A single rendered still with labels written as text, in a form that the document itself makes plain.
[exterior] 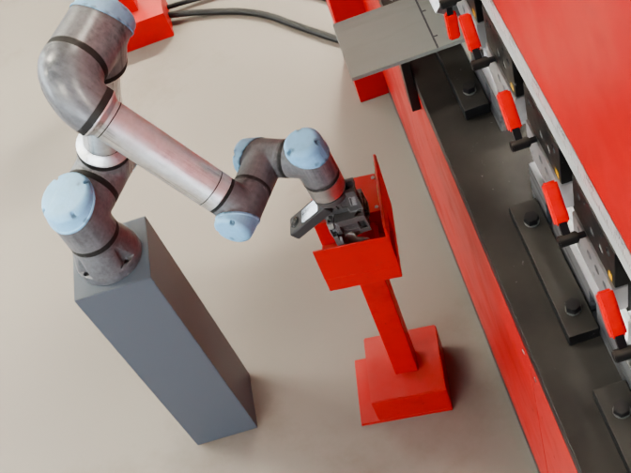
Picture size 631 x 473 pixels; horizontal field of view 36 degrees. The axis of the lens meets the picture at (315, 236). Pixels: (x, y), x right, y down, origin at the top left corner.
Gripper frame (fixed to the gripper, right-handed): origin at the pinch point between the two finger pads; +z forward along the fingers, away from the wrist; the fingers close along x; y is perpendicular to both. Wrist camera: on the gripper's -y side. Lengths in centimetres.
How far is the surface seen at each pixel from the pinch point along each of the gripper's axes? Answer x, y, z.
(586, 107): -41, 49, -69
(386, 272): -4.9, 6.1, 5.1
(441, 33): 28.9, 30.5, -24.3
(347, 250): -4.9, 1.1, -6.0
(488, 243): -16.3, 29.5, -11.7
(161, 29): 176, -81, 61
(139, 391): 19, -86, 66
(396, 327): 2.2, -0.2, 38.1
